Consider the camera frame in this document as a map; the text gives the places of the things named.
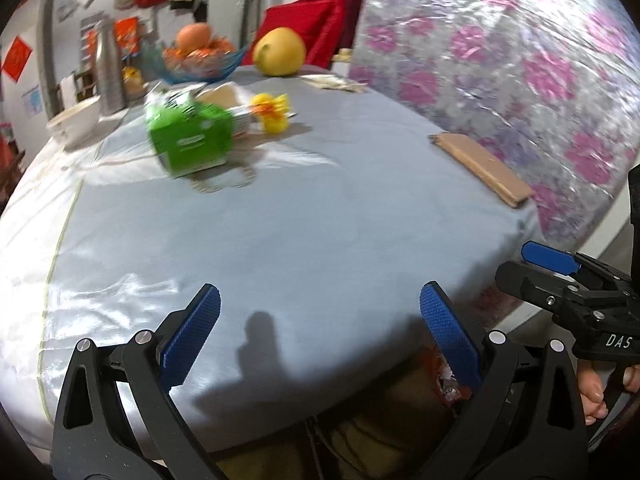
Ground crumpled paper wrapper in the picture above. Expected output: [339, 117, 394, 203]
[300, 74, 367, 93]

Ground yellow artificial flower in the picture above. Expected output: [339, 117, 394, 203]
[250, 93, 290, 136]

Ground white refrigerator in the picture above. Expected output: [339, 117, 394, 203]
[1, 0, 58, 165]

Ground floral plastic-wrapped mattress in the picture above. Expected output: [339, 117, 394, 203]
[349, 0, 639, 249]

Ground white ceramic bowl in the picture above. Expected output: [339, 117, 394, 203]
[47, 96, 101, 148]

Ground blue glass fruit bowl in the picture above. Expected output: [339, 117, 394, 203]
[141, 42, 247, 84]

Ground red pillow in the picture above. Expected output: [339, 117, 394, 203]
[242, 0, 346, 68]

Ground steel water bottle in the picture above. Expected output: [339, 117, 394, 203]
[93, 18, 127, 116]

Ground yellow plastic bag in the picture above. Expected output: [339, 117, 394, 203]
[122, 66, 146, 101]

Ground orange gift box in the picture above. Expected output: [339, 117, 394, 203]
[81, 16, 140, 60]

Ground large orange fruit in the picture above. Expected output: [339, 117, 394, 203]
[175, 23, 212, 55]

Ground person's right hand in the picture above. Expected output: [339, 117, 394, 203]
[577, 360, 640, 426]

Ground brown cardboard book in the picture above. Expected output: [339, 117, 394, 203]
[430, 132, 534, 208]

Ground green drink carton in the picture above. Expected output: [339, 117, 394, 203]
[144, 90, 233, 178]

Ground light blue tablecloth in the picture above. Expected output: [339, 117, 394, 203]
[1, 68, 540, 451]

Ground yellow pomelo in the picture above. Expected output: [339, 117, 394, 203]
[253, 27, 306, 77]

